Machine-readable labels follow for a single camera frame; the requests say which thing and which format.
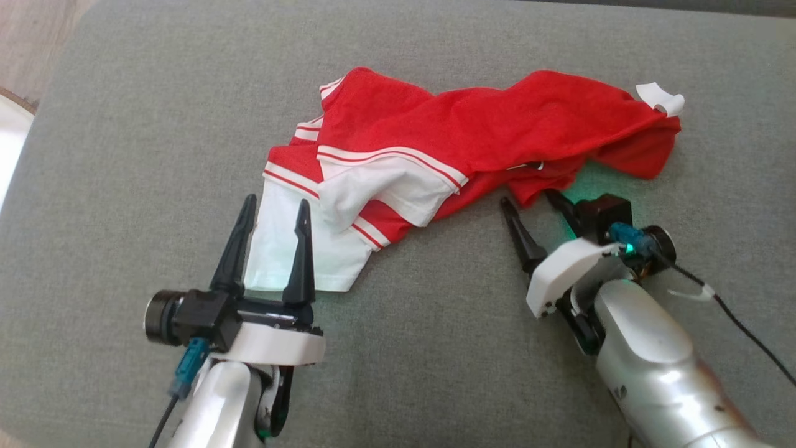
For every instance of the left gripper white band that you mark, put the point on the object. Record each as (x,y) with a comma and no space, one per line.
(280,345)

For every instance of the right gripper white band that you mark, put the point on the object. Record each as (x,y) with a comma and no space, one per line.
(563,274)

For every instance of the red and white jersey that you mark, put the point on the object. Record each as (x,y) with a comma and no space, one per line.
(497,124)

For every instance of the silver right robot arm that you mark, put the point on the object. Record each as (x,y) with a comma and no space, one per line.
(659,373)

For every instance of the large grey sofa seat cushion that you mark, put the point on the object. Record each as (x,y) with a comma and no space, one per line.
(435,348)

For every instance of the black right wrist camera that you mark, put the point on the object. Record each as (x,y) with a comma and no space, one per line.
(603,214)

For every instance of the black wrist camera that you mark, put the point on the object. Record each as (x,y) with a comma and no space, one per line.
(603,214)
(199,317)

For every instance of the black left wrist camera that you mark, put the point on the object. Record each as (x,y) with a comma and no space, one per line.
(199,317)

